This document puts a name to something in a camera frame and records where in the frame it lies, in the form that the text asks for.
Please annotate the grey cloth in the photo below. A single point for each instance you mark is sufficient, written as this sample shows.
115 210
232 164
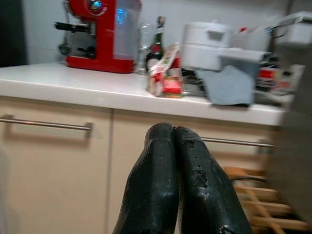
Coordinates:
226 87

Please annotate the dark glass bottle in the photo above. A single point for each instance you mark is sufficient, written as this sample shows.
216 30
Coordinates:
157 46

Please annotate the red white carton green cap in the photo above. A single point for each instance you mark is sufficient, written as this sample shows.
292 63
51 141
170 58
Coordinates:
168 73

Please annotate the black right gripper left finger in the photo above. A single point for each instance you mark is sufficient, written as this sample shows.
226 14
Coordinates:
151 182

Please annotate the grey dish rack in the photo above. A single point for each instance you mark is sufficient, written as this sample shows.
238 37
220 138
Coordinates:
243 61

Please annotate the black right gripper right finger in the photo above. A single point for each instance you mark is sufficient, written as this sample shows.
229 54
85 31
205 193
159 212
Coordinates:
209 195

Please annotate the red white box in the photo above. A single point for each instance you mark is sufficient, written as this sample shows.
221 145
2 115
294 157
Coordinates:
270 78

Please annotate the red coffee machine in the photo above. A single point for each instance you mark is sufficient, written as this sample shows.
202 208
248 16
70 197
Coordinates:
104 36

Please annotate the wooden slatted rack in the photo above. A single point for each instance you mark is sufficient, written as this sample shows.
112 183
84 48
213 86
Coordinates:
268 209

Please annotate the clear tall glass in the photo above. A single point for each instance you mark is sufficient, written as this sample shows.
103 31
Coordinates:
145 48

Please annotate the beige kitchen cabinet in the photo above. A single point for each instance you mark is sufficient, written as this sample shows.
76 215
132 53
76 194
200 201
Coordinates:
61 170

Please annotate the white lidded pot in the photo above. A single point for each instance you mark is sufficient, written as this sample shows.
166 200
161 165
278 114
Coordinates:
204 46

